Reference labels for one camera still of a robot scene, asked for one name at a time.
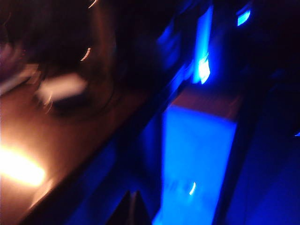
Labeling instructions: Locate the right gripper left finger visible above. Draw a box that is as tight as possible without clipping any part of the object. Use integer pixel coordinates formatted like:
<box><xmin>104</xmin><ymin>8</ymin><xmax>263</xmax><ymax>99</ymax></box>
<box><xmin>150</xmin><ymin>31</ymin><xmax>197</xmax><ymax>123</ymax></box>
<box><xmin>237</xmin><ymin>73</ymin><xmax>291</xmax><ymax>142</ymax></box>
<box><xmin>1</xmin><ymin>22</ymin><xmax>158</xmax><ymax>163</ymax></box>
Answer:
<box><xmin>109</xmin><ymin>190</ymin><xmax>134</xmax><ymax>225</ymax></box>

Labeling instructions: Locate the blue-lit metal frame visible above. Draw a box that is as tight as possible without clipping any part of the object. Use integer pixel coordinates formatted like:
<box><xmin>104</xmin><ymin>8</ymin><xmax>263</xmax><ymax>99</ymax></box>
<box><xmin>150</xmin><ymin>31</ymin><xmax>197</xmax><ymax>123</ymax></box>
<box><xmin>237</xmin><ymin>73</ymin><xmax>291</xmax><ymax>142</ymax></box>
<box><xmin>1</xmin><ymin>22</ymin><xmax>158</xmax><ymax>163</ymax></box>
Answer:
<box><xmin>191</xmin><ymin>4</ymin><xmax>214</xmax><ymax>85</ymax></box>

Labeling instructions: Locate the white power adapter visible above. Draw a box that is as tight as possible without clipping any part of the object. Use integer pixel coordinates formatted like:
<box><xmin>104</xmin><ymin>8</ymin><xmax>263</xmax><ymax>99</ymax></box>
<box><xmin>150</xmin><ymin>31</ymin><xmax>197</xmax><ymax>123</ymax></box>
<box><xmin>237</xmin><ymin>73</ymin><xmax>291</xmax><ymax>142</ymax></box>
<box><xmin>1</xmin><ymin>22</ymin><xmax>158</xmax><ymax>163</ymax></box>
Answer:
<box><xmin>35</xmin><ymin>72</ymin><xmax>91</xmax><ymax>104</ymax></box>

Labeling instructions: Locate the black adapter cable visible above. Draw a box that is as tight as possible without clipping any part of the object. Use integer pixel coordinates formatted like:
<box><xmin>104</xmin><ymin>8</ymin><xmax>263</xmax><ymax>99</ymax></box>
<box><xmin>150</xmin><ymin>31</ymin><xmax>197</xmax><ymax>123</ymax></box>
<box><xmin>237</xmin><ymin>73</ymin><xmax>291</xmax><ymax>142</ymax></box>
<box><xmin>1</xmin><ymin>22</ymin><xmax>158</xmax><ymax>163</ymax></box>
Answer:
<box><xmin>78</xmin><ymin>45</ymin><xmax>119</xmax><ymax>113</ymax></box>

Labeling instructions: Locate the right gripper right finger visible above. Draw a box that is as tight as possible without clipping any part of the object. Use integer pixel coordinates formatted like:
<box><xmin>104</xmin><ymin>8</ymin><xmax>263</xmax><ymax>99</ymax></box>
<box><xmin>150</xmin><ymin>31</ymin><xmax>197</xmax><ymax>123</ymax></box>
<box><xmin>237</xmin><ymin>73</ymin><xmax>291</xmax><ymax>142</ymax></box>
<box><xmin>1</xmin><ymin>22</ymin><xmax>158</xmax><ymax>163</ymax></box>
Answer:
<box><xmin>132</xmin><ymin>189</ymin><xmax>153</xmax><ymax>225</ymax></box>

